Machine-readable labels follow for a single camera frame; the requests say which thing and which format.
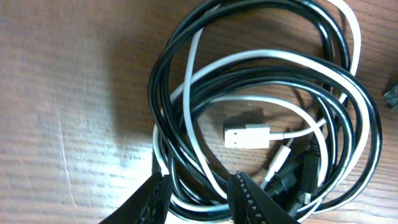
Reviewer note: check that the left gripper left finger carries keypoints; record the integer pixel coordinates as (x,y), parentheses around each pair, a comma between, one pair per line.
(148,204)

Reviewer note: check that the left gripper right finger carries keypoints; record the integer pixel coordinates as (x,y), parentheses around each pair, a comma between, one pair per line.
(250,204)

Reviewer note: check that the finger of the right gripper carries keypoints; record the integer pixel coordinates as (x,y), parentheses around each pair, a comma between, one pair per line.
(391,97)

